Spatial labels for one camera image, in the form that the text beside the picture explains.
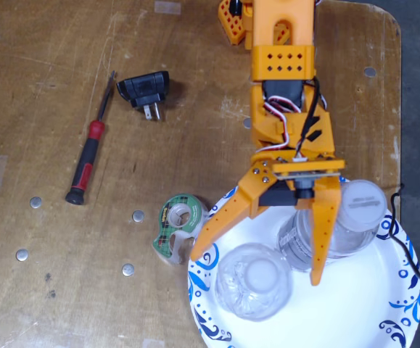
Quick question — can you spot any red black screwdriver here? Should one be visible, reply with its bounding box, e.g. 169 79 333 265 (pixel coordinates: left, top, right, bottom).
64 70 118 207

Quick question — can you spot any crinkled clear water bottle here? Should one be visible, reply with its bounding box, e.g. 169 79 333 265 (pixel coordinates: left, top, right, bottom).
215 241 293 322

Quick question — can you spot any labelled clear plastic bottle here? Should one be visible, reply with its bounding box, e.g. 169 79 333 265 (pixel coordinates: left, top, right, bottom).
276 179 388 273

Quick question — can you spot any white red servo wire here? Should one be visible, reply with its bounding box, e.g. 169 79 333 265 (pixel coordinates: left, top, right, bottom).
262 94 307 153

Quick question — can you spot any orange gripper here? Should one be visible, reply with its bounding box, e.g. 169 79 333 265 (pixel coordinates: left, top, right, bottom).
190 78 342 287

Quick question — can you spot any blue floral paper plate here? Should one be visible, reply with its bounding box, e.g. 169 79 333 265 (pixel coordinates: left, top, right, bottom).
186 168 420 348

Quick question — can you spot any thin black camera cable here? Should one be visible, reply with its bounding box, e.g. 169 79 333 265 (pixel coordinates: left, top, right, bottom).
295 75 322 159

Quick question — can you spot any wrist camera on orange mount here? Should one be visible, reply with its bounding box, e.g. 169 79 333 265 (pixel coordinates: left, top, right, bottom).
271 158 346 210

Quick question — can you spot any green clear tape dispenser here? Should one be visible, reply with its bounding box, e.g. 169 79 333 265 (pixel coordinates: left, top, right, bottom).
152 194 210 265

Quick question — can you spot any black power plug adapter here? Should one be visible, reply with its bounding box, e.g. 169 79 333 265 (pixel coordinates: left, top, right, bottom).
116 71 170 122

